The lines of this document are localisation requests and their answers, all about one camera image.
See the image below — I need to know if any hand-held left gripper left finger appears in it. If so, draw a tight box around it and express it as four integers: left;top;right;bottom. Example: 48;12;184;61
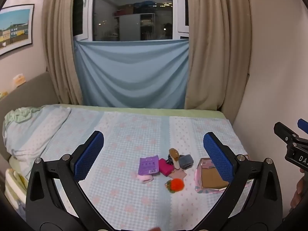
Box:
25;130;113;231

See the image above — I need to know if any pale green crumpled cloth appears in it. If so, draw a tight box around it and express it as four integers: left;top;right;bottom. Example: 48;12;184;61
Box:
4;107;33;124

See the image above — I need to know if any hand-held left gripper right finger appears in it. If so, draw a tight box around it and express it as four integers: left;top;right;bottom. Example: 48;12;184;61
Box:
191;132;283;231

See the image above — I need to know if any magenta cloth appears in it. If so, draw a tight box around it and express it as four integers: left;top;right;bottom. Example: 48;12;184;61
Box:
157;158;174;176

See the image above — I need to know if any pale green bed sheet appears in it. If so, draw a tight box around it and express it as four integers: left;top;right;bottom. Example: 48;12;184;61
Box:
56;104;228;120

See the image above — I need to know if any beige curtain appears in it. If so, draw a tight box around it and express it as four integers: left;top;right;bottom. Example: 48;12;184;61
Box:
42;0;84;105
184;0;252;120

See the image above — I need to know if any light blue hanging cloth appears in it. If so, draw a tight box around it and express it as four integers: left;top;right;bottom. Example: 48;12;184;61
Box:
73;37;190;110

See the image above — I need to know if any grey cloth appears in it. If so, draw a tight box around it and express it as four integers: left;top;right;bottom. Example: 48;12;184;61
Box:
178;154;194;169

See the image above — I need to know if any dusty pink small cloth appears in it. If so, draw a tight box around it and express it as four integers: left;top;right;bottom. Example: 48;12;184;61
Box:
171;168;187;179

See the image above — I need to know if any cardboard box with pink print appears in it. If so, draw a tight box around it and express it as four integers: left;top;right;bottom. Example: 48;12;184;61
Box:
194;157;230;193

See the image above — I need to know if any white framed window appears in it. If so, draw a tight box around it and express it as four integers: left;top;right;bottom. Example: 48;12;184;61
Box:
73;0;190;42

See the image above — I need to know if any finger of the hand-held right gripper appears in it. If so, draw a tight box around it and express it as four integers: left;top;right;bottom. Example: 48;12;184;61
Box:
297;118;308;134
274;122;300;146

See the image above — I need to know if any framed wall poster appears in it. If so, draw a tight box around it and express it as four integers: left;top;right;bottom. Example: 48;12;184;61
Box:
0;4;35;56

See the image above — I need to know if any person's right hand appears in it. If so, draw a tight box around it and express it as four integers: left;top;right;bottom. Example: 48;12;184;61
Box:
290;167;308;213

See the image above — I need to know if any white padded bedding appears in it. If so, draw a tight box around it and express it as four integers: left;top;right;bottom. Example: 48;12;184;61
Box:
4;167;28;219

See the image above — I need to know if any light pink cloth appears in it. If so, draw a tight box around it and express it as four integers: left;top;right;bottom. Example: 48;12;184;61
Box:
137;173;154;184

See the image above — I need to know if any pale yellow small object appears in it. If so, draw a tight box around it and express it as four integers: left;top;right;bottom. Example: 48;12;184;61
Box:
13;74;26;86

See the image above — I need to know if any checked blue pink blanket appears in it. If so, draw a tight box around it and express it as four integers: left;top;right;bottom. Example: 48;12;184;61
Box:
43;105;251;231

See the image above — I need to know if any purple plastic packet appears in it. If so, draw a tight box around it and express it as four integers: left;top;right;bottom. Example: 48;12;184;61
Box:
138;155;160;176

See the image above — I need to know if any brown plush toy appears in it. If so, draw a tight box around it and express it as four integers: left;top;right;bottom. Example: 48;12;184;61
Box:
168;148;181;170

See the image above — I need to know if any light blue dotted pillow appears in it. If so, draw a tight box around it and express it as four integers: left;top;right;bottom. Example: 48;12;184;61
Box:
2;106;72;161

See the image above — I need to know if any orange fluffy pompom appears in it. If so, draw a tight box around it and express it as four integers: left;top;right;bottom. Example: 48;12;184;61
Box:
165;178;185;193

